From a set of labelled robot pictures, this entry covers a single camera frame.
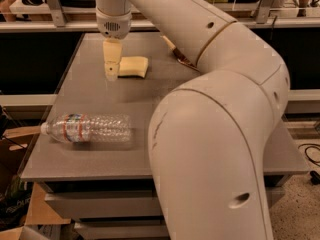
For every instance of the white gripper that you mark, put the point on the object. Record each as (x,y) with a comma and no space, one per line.
(113,26)

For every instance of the yellow sponge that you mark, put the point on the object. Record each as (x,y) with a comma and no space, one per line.
(133,66)

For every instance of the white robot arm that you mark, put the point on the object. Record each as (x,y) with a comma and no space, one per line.
(207,137)

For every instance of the clear plastic water bottle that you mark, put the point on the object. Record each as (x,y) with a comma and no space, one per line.
(82,128)

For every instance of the brown snack chip bag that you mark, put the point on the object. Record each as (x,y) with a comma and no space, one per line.
(181,58)

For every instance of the grey drawer cabinet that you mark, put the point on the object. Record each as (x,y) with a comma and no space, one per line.
(63,167)

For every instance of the upper grey drawer front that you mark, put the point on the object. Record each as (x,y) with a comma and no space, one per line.
(105,204)

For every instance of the grey drawer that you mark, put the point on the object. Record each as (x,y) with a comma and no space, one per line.
(123,229)
(105,204)

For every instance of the brown cardboard box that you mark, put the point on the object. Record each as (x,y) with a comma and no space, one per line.
(24,213)

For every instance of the lower grey drawer front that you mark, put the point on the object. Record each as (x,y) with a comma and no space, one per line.
(123,229)

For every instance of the metal shelf rail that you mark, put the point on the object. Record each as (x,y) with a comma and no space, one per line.
(39,18)

